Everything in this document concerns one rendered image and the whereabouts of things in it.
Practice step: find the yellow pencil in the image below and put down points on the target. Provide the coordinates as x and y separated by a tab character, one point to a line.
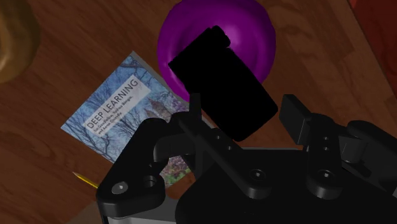
85	179

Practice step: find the brown round bowl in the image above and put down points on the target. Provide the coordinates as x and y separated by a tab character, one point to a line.
15	37

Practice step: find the black bottle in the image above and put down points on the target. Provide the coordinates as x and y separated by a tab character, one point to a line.
223	86

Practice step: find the purple bowl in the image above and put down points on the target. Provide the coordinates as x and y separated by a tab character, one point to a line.
248	18

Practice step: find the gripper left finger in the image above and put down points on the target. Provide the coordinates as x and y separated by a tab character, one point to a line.
130	167

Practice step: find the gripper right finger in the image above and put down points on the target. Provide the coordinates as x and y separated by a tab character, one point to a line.
324	155

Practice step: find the blue tree cover book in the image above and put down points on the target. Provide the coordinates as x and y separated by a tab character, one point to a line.
118	102

